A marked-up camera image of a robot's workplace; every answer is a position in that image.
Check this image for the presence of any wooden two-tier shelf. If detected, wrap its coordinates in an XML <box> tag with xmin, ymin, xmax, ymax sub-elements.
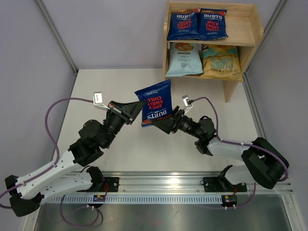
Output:
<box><xmin>162</xmin><ymin>1</ymin><xmax>265</xmax><ymax>103</ymax></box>

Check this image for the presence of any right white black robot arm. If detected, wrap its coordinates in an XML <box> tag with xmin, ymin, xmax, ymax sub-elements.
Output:
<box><xmin>153</xmin><ymin>107</ymin><xmax>289</xmax><ymax>192</ymax></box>

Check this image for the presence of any aluminium mounting rail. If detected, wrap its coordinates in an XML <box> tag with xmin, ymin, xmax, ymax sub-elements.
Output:
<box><xmin>43</xmin><ymin>170</ymin><xmax>293</xmax><ymax>195</ymax></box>

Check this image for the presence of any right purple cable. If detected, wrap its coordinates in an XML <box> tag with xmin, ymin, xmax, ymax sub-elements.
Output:
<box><xmin>191</xmin><ymin>96</ymin><xmax>289</xmax><ymax>209</ymax></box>

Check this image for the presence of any light blue cassava chips bag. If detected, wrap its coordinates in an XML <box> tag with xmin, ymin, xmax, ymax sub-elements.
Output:
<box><xmin>166</xmin><ymin>42</ymin><xmax>203</xmax><ymax>77</ymax></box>

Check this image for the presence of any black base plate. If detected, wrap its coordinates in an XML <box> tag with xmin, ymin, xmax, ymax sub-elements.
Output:
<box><xmin>200</xmin><ymin>177</ymin><xmax>247</xmax><ymax>193</ymax></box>
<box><xmin>78</xmin><ymin>177</ymin><xmax>120</xmax><ymax>193</ymax></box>

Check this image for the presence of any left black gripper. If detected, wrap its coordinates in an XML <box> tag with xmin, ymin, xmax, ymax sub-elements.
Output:
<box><xmin>101</xmin><ymin>101</ymin><xmax>146</xmax><ymax>149</ymax></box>

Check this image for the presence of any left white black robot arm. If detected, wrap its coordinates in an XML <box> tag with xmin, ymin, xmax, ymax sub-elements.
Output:
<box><xmin>5</xmin><ymin>100</ymin><xmax>146</xmax><ymax>217</ymax></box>

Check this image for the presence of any blue Burts chips bag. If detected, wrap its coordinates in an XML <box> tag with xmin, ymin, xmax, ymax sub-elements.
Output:
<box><xmin>135</xmin><ymin>79</ymin><xmax>172</xmax><ymax>128</ymax></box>
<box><xmin>167</xmin><ymin>8</ymin><xmax>200</xmax><ymax>41</ymax></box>
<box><xmin>197</xmin><ymin>8</ymin><xmax>228</xmax><ymax>41</ymax></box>

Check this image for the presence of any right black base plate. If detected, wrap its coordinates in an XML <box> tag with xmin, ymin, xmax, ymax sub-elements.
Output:
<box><xmin>200</xmin><ymin>177</ymin><xmax>247</xmax><ymax>193</ymax></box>

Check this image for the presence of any right aluminium frame post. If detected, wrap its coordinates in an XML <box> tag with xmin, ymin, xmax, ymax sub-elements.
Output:
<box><xmin>243</xmin><ymin>0</ymin><xmax>289</xmax><ymax>80</ymax></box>

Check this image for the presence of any white slotted cable duct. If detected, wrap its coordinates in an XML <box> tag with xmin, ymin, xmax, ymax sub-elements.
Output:
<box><xmin>49</xmin><ymin>194</ymin><xmax>222</xmax><ymax>205</ymax></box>

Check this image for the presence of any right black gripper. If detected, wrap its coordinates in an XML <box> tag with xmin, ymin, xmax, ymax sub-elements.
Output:
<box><xmin>153</xmin><ymin>105</ymin><xmax>202</xmax><ymax>139</ymax></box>

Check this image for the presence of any left aluminium frame post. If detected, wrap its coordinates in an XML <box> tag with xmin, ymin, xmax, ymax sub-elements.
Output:
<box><xmin>34</xmin><ymin>0</ymin><xmax>78</xmax><ymax>75</ymax></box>

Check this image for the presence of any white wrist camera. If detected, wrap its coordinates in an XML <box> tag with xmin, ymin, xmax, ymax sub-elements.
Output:
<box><xmin>182</xmin><ymin>95</ymin><xmax>193</xmax><ymax>114</ymax></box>
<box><xmin>93</xmin><ymin>92</ymin><xmax>109</xmax><ymax>111</ymax></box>

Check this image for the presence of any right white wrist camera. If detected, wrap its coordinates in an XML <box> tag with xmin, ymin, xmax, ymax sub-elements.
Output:
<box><xmin>182</xmin><ymin>95</ymin><xmax>193</xmax><ymax>114</ymax></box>

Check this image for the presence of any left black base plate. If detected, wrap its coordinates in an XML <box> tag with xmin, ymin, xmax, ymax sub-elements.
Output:
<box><xmin>78</xmin><ymin>177</ymin><xmax>120</xmax><ymax>193</ymax></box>

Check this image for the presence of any large yellow kettle chips bag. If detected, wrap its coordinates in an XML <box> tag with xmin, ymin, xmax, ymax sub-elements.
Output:
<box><xmin>201</xmin><ymin>44</ymin><xmax>243</xmax><ymax>82</ymax></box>

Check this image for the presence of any aluminium frame post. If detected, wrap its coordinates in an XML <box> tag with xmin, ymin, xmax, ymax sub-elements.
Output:
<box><xmin>243</xmin><ymin>0</ymin><xmax>289</xmax><ymax>80</ymax></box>
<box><xmin>34</xmin><ymin>0</ymin><xmax>78</xmax><ymax>75</ymax></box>

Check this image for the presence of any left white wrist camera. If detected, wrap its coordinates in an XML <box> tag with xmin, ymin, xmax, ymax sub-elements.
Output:
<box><xmin>93</xmin><ymin>92</ymin><xmax>109</xmax><ymax>111</ymax></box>

